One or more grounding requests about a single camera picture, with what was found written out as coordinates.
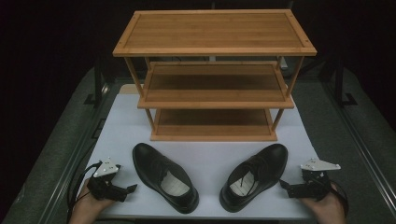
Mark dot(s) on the wooden three-tier shoe rack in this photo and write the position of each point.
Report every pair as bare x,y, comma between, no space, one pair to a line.
214,31

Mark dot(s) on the black metal stand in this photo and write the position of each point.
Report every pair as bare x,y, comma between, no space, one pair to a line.
341,84
98,84

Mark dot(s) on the metal frame rail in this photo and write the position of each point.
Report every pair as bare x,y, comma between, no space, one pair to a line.
364,149
70,174

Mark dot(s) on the person's right hand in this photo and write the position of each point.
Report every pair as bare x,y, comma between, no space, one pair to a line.
328,211

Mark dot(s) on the white table mat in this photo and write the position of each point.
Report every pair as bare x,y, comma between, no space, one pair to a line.
208,168

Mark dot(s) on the black leather shoe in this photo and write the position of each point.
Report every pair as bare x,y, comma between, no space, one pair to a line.
271,158
149,161

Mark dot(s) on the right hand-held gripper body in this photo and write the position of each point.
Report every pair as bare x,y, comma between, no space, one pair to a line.
311,189

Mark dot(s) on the person's left hand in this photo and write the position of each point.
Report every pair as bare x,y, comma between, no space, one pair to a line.
84,208

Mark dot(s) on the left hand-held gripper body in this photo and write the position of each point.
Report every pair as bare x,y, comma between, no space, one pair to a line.
107,188

